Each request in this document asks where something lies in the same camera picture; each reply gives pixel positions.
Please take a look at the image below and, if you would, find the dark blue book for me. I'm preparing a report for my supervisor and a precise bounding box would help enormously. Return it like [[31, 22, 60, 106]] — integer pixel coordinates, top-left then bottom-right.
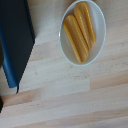
[[0, 0, 36, 94]]

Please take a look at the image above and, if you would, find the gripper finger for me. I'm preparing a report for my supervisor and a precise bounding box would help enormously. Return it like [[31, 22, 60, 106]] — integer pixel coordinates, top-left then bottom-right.
[[0, 95, 4, 114]]

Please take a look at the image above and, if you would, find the white round bowl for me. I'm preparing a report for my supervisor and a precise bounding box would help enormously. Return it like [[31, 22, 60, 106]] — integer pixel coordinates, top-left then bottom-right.
[[58, 0, 107, 67]]

